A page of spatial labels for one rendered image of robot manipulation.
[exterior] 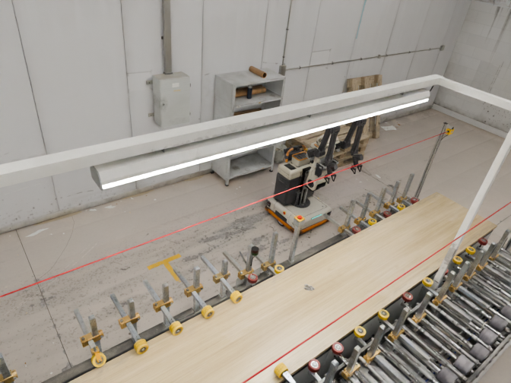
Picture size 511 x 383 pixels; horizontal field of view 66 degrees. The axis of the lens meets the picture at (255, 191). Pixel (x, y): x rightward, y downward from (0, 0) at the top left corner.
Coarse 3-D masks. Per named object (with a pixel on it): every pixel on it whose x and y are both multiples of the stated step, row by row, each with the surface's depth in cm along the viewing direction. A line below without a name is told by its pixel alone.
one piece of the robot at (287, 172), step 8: (288, 152) 487; (312, 160) 507; (280, 168) 490; (288, 168) 484; (296, 168) 486; (304, 168) 490; (280, 176) 494; (288, 176) 481; (296, 176) 487; (304, 176) 491; (280, 184) 499; (288, 184) 486; (296, 184) 495; (280, 192) 504; (288, 192) 494; (296, 192) 504; (304, 192) 506; (312, 192) 528; (280, 200) 508; (288, 200) 503; (296, 200) 504; (304, 200) 517
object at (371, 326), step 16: (464, 256) 394; (448, 272) 386; (416, 288) 341; (400, 304) 335; (368, 320) 301; (352, 336) 296; (368, 336) 324; (352, 352) 331; (304, 368) 265; (320, 368) 287
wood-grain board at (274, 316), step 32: (384, 224) 393; (416, 224) 398; (448, 224) 404; (480, 224) 410; (320, 256) 344; (352, 256) 349; (384, 256) 353; (416, 256) 357; (256, 288) 307; (288, 288) 310; (320, 288) 313; (352, 288) 317; (192, 320) 276; (224, 320) 279; (256, 320) 282; (288, 320) 285; (320, 320) 287; (352, 320) 290; (128, 352) 251; (160, 352) 254; (192, 352) 256; (224, 352) 258; (256, 352) 261; (320, 352) 266
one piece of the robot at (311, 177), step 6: (312, 144) 452; (318, 144) 452; (336, 144) 462; (324, 156) 456; (318, 162) 460; (312, 168) 471; (312, 174) 470; (324, 174) 476; (306, 180) 480; (312, 180) 473; (318, 180) 469; (324, 180) 475; (312, 186) 475
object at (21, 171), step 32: (352, 96) 234; (384, 96) 253; (480, 96) 268; (192, 128) 176; (224, 128) 184; (32, 160) 141; (64, 160) 144; (96, 160) 151; (480, 192) 286; (448, 256) 321
